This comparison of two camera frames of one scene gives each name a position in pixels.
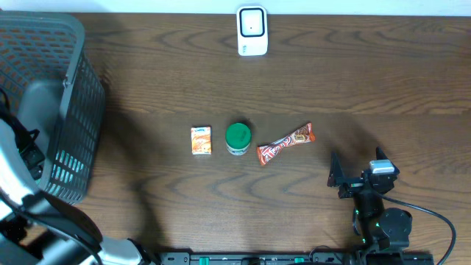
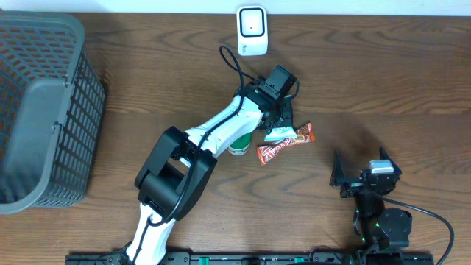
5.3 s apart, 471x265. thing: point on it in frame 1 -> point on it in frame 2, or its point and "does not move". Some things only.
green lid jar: (238, 138) does not move
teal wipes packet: (65, 169) -> (281, 132)
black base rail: (296, 258) does not move
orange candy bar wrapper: (305, 134) does not move
